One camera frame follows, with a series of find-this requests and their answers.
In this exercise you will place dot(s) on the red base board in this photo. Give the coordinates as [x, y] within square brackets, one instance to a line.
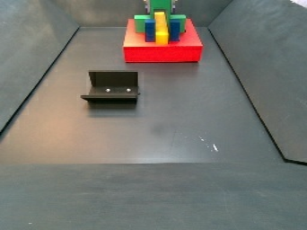
[185, 50]

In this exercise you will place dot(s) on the green arch-shaped block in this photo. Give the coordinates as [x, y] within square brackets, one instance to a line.
[159, 6]

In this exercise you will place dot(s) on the blue block right post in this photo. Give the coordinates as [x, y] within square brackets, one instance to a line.
[175, 30]

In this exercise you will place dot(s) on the blue block post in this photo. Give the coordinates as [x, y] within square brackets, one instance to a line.
[175, 30]
[150, 30]

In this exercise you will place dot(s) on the yellow long block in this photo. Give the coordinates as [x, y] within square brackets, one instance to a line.
[162, 28]

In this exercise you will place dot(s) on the blue block left post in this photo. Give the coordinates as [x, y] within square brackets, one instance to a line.
[150, 30]

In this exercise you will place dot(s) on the black angle bracket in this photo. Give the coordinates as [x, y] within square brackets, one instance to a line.
[112, 85]

